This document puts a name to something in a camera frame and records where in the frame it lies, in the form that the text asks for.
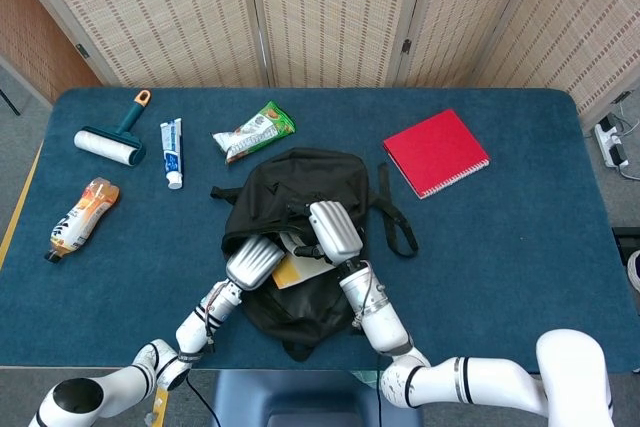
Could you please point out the black metal stand leg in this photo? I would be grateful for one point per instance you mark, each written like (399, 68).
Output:
(10, 102)

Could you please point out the woven folding screen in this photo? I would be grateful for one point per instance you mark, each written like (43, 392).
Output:
(325, 12)

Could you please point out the red spiral notebook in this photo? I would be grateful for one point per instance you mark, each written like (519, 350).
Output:
(435, 152)

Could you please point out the white power strip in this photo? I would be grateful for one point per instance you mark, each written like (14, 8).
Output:
(607, 139)

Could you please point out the black fabric backpack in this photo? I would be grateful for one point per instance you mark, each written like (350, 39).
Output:
(300, 177)

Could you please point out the green checked cloth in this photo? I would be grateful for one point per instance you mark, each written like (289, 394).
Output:
(365, 378)

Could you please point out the blue tablecloth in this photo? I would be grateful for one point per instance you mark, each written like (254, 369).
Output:
(500, 272)

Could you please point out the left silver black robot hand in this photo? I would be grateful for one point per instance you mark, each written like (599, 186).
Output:
(255, 264)

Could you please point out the green white snack bag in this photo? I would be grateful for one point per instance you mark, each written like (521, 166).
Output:
(252, 133)

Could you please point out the black box on floor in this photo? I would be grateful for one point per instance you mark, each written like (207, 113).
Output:
(625, 239)

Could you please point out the orange drink bottle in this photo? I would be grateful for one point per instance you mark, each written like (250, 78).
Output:
(80, 222)

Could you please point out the white blue toothpaste tube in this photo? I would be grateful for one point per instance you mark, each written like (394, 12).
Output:
(171, 147)

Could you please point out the blue chair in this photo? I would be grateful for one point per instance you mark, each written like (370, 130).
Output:
(300, 397)

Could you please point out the white book with yellow stripe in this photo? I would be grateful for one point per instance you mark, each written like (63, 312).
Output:
(292, 274)

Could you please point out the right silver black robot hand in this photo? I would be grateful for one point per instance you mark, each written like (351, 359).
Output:
(335, 232)

